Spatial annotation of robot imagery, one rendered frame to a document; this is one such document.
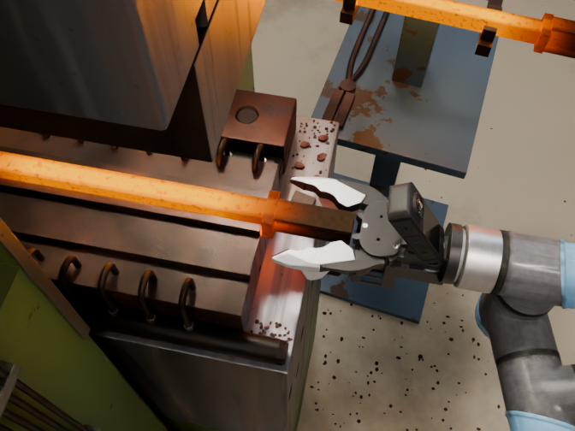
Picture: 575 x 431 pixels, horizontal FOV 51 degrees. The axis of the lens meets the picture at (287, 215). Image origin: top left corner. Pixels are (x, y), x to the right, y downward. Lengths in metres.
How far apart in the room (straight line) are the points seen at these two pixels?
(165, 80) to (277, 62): 1.96
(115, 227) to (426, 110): 0.67
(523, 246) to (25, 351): 0.51
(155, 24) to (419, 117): 0.93
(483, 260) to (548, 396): 0.17
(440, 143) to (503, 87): 1.17
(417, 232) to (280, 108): 0.29
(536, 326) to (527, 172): 1.34
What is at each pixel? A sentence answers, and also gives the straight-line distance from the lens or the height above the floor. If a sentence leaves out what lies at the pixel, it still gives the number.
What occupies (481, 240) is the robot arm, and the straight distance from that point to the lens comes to 0.71.
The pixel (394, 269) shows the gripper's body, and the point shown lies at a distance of 0.71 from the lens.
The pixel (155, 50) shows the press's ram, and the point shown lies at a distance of 0.29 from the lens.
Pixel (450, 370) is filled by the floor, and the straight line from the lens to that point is 1.73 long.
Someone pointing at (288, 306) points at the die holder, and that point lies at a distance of 0.75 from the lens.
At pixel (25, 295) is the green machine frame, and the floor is 1.17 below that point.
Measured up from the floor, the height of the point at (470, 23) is 0.98.
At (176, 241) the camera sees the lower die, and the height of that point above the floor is 0.99.
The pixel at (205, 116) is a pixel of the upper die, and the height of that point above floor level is 1.32.
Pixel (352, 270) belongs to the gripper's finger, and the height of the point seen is 1.00.
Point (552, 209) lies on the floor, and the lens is 2.05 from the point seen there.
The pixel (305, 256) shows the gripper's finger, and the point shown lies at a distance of 0.68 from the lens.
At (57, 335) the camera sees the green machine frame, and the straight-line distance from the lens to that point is 0.59.
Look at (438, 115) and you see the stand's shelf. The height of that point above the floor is 0.72.
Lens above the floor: 1.61
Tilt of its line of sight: 60 degrees down
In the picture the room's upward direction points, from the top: straight up
